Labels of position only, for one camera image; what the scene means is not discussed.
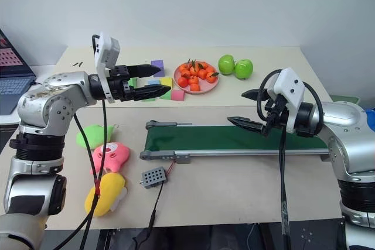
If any pink foam block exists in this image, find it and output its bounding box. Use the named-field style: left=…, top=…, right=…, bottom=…
left=171, top=88, right=186, bottom=102

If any blue object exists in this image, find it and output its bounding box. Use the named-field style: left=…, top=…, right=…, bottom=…
left=364, top=108, right=375, bottom=129

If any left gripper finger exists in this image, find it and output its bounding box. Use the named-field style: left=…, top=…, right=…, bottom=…
left=127, top=63, right=163, bottom=79
left=129, top=84, right=172, bottom=101

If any large green foam block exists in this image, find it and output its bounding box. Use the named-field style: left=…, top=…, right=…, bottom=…
left=141, top=87, right=174, bottom=102

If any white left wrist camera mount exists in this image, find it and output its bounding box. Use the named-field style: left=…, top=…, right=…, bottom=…
left=94, top=31, right=121, bottom=104

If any yellow foam block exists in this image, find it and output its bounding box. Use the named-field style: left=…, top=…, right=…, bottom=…
left=158, top=76, right=175, bottom=91

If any yellow plush toy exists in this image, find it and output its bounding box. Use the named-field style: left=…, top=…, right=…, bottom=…
left=84, top=172, right=129, bottom=218

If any pink plush toy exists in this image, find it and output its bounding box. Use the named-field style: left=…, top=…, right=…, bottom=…
left=90, top=142, right=131, bottom=175

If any green flat object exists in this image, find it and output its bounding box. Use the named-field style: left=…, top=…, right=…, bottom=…
left=330, top=94, right=362, bottom=106

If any pink plate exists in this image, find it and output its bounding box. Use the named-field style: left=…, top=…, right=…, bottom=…
left=173, top=63, right=220, bottom=95

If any grey perforated control box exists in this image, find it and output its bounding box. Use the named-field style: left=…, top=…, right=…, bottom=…
left=139, top=166, right=169, bottom=190

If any blue laptop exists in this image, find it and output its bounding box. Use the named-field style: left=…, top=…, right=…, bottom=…
left=0, top=28, right=38, bottom=116

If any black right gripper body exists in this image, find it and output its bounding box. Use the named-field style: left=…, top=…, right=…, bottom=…
left=262, top=94, right=290, bottom=138

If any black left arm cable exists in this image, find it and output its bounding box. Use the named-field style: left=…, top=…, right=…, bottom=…
left=57, top=33, right=108, bottom=250

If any green apple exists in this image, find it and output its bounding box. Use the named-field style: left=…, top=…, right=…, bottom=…
left=217, top=54, right=236, bottom=76
left=234, top=59, right=254, bottom=81

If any green plush toy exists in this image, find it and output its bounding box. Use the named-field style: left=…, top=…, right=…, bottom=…
left=76, top=123, right=121, bottom=150

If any black control box cable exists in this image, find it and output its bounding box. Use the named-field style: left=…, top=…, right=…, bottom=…
left=132, top=180, right=165, bottom=245

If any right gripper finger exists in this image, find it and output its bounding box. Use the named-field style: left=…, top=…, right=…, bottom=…
left=240, top=88, right=269, bottom=102
left=227, top=115, right=267, bottom=135

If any green belt conveyor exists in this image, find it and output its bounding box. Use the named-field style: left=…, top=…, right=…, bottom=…
left=139, top=119, right=333, bottom=165

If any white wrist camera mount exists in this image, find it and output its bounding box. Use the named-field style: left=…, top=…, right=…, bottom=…
left=273, top=67, right=307, bottom=134
left=94, top=31, right=121, bottom=104

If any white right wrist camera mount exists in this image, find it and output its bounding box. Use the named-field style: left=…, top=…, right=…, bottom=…
left=273, top=67, right=307, bottom=134

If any purple foam block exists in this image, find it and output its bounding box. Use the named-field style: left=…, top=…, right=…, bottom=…
left=151, top=59, right=165, bottom=78

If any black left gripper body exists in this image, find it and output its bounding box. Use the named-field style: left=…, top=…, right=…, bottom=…
left=106, top=65, right=133, bottom=102

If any dark panel below table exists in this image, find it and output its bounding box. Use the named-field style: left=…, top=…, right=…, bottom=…
left=96, top=220, right=347, bottom=250

